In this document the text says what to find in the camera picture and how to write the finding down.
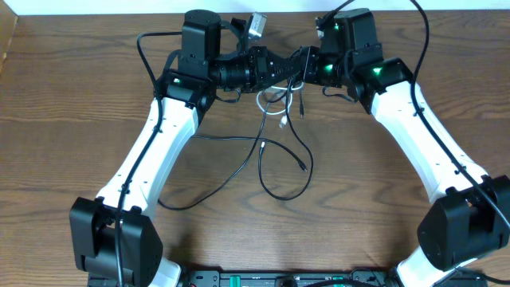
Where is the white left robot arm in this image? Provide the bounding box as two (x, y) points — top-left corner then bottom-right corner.
(69, 10), (296, 286)

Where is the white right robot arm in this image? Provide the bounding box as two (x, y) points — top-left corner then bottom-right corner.
(303, 6), (509, 286)

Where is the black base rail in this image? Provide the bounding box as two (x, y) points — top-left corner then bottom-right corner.
(86, 268), (488, 287)

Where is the white USB cable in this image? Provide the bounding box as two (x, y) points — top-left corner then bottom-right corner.
(255, 81), (306, 129)

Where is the black USB cable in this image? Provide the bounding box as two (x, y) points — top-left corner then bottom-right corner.
(257, 75), (315, 202)
(157, 73), (310, 211)

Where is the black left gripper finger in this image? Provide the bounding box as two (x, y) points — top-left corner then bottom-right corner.
(268, 50), (297, 71)
(270, 65), (301, 86)

